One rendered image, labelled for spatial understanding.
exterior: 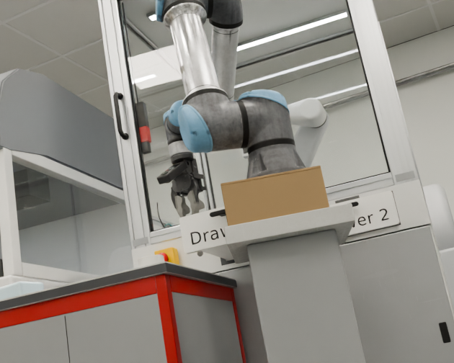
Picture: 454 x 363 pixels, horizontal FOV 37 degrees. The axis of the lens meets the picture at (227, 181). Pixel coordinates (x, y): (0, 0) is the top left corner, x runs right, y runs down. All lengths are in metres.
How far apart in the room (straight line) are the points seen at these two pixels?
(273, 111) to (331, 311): 0.49
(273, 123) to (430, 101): 4.10
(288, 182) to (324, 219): 0.12
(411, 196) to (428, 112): 3.42
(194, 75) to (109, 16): 1.15
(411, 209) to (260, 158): 0.76
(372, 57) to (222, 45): 0.63
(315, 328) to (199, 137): 0.50
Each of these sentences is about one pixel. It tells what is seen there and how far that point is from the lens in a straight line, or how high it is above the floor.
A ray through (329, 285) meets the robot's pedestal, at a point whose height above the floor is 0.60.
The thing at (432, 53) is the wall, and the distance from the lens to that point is 5.80.
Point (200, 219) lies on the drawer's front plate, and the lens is 2.02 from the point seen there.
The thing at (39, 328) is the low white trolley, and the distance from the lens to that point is 1.94.
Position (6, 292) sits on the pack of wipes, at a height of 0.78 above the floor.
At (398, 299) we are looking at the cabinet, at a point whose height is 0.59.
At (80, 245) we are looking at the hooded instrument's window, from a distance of 2.90.
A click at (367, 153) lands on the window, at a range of 2.31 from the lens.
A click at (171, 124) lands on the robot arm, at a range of 2.11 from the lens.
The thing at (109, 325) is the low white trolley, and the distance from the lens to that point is 1.83.
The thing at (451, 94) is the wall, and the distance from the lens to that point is 5.66.
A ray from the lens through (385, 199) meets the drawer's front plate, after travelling 2.24.
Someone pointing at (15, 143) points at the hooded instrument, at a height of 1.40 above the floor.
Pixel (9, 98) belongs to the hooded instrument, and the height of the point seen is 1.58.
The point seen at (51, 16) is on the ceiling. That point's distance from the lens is 4.58.
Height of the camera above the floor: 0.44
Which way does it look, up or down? 16 degrees up
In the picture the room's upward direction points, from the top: 10 degrees counter-clockwise
